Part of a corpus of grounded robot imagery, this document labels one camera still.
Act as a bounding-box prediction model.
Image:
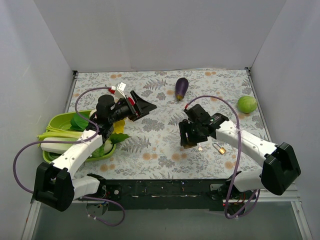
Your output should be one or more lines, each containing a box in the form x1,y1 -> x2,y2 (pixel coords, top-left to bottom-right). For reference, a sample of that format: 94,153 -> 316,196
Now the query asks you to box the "small brass padlock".
212,142 -> 226,155

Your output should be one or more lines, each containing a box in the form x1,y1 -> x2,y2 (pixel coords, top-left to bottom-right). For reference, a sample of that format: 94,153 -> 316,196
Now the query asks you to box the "large brass padlock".
181,143 -> 198,149

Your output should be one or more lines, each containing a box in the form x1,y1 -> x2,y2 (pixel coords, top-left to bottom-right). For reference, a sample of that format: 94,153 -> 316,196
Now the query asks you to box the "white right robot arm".
178,104 -> 301,199

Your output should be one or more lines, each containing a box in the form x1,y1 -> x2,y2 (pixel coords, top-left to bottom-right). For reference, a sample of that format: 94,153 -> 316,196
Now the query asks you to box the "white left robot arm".
32,91 -> 157,212

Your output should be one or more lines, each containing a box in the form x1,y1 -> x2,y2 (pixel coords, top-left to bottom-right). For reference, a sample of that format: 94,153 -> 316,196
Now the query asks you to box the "red chili pepper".
108,88 -> 135,105

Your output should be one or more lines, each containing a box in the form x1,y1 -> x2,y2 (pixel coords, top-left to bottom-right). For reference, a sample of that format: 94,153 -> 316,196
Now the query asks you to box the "green lettuce leaf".
91,133 -> 130,158

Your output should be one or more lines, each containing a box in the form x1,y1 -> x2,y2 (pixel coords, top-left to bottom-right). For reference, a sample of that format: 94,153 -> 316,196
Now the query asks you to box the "green bok choy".
37,112 -> 89,142

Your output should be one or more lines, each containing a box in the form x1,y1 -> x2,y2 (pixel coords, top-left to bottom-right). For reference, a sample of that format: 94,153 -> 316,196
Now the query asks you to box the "purple eggplant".
175,77 -> 189,101

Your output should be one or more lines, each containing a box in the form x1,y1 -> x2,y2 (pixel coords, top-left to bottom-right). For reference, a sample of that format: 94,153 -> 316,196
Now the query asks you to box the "green tray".
37,112 -> 116,163

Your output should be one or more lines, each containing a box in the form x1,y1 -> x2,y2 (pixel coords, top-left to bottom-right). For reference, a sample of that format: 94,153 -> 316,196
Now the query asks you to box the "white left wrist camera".
111,82 -> 127,99

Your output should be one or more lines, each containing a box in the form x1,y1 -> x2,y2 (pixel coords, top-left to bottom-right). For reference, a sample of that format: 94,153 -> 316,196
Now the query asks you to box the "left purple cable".
12,86 -> 126,227

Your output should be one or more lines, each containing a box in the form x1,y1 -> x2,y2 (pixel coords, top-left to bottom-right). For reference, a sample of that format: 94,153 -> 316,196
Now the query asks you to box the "purple cable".
12,86 -> 126,227
183,95 -> 261,220

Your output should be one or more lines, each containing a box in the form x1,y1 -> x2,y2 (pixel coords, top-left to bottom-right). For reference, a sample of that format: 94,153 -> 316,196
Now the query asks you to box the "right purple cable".
183,95 -> 261,220

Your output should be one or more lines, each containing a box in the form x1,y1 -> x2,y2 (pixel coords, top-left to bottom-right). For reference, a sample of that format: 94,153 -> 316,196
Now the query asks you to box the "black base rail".
77,177 -> 261,212

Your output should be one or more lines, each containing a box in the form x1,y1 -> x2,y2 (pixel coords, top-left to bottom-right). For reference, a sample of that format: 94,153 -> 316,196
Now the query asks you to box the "aluminium frame rail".
28,187 -> 312,240

